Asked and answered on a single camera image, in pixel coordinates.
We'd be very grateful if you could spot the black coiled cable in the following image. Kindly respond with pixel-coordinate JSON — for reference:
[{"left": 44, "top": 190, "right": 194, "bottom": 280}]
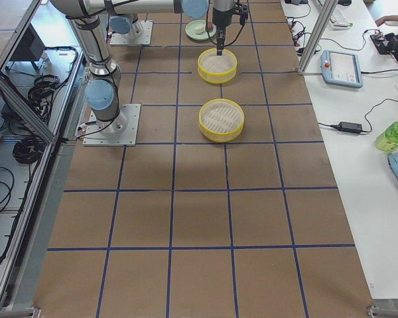
[{"left": 12, "top": 135, "right": 46, "bottom": 165}]

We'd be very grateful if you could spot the black power adapter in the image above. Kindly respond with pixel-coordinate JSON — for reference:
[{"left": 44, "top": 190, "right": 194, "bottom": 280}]
[{"left": 336, "top": 121, "right": 363, "bottom": 134}]

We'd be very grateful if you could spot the green plastic bag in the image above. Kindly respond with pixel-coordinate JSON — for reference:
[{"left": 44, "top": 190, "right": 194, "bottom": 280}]
[{"left": 375, "top": 121, "right": 398, "bottom": 154}]

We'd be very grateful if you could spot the person's hand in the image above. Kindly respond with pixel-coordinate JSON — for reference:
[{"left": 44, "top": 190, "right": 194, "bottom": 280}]
[{"left": 375, "top": 15, "right": 398, "bottom": 27}]

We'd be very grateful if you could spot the black monitor box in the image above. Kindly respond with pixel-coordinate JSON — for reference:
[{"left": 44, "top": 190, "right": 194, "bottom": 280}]
[{"left": 9, "top": 24, "right": 46, "bottom": 70}]

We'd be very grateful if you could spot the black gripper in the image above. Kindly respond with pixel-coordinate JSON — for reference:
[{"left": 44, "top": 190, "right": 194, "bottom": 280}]
[{"left": 212, "top": 0, "right": 248, "bottom": 56}]

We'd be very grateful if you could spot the far teach pendant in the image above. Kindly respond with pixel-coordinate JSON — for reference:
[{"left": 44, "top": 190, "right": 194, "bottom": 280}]
[{"left": 320, "top": 50, "right": 363, "bottom": 89}]

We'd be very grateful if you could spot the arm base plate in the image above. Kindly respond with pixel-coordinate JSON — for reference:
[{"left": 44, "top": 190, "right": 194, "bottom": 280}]
[
  {"left": 82, "top": 103, "right": 141, "bottom": 146},
  {"left": 109, "top": 17, "right": 153, "bottom": 46}
]

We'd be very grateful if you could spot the pale green plate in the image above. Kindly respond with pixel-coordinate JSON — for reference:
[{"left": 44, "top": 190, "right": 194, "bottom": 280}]
[{"left": 184, "top": 20, "right": 216, "bottom": 41}]

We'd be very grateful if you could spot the aluminium frame post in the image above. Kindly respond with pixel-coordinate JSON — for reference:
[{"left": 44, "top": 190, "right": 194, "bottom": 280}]
[{"left": 297, "top": 0, "right": 337, "bottom": 76}]

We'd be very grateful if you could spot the white keyboard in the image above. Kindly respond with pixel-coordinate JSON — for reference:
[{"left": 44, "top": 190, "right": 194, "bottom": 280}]
[{"left": 329, "top": 8, "right": 353, "bottom": 29}]

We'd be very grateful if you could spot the yellow steamer basket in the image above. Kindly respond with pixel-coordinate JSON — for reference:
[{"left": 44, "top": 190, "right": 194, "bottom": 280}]
[
  {"left": 197, "top": 48, "right": 237, "bottom": 84},
  {"left": 198, "top": 98, "right": 245, "bottom": 143}
]

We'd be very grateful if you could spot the black electronics board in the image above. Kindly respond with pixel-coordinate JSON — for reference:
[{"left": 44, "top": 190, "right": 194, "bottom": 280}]
[{"left": 370, "top": 32, "right": 398, "bottom": 55}]

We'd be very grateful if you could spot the white steamed bun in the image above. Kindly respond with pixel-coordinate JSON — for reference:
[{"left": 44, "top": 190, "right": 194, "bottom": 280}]
[{"left": 192, "top": 24, "right": 205, "bottom": 34}]

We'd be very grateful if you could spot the brown steamed bun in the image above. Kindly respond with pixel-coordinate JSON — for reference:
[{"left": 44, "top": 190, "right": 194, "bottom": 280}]
[{"left": 205, "top": 22, "right": 213, "bottom": 32}]

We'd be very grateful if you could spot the aluminium side rail frame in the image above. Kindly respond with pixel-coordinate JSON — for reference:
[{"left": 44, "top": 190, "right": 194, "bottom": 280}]
[{"left": 0, "top": 1, "right": 83, "bottom": 310}]

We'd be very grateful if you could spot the white steamer cloth liner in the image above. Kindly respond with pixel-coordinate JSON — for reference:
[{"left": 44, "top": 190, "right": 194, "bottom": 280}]
[{"left": 200, "top": 52, "right": 236, "bottom": 74}]

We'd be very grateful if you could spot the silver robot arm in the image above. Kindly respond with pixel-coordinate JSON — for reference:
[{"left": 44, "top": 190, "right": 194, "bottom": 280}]
[
  {"left": 52, "top": 1, "right": 249, "bottom": 134},
  {"left": 109, "top": 16, "right": 216, "bottom": 46}
]

